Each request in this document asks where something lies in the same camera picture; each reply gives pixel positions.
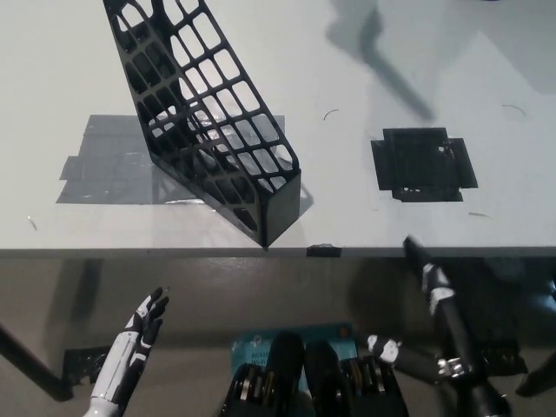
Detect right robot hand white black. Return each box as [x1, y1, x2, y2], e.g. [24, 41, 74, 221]
[367, 235, 475, 387]

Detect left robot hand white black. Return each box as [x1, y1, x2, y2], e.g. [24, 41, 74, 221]
[89, 285, 171, 408]

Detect teal box on robot torso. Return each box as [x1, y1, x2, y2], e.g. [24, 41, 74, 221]
[229, 322, 360, 375]

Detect black robot torso blocks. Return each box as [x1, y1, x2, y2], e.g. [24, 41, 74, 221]
[220, 331, 410, 417]

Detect black lattice magazine stand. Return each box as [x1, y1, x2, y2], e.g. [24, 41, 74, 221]
[102, 0, 302, 250]

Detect black table leg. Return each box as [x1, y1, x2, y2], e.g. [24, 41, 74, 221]
[0, 320, 76, 401]
[514, 354, 556, 399]

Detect black tape square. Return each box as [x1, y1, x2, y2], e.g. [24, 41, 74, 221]
[370, 127, 480, 203]

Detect grey tape patch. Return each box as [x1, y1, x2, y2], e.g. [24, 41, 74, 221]
[55, 114, 314, 206]

